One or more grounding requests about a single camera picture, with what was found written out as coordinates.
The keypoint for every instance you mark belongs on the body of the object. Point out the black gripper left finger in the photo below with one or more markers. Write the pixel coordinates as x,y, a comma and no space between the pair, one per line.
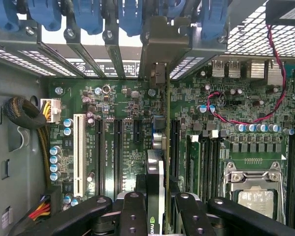
132,216

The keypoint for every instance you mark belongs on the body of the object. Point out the metal CPU socket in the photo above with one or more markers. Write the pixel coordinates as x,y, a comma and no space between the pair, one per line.
255,177

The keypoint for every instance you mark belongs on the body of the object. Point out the long black expansion slot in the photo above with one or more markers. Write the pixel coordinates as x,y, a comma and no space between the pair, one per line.
99,157
118,157
175,147

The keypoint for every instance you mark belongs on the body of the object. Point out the metal expansion slot cover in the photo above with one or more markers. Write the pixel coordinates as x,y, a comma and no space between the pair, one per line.
88,59
115,59

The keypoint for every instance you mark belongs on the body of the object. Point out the blue card latch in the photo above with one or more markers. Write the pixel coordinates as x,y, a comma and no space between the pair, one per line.
88,17
174,7
214,19
132,19
45,14
2,14

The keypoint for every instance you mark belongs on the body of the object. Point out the installed green RAM stick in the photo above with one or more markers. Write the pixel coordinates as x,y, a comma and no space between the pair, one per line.
194,169

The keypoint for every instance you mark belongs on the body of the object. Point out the CPU with thermal paste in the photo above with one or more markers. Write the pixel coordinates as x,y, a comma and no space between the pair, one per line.
256,202

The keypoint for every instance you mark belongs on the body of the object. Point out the white expansion slot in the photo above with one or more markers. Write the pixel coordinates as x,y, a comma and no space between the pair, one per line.
79,155

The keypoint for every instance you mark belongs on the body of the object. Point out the white power connector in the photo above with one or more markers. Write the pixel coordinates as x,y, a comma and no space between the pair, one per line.
51,110

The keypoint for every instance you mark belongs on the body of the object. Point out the green motherboard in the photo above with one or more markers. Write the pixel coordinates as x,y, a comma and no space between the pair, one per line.
127,103

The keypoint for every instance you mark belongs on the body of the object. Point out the short black expansion slot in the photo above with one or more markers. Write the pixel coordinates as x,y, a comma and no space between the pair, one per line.
137,131

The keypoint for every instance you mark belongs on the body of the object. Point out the black case fan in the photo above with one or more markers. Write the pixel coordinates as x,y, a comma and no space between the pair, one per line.
285,12

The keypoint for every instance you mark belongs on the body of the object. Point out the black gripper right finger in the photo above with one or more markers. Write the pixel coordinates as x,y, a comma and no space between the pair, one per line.
186,216

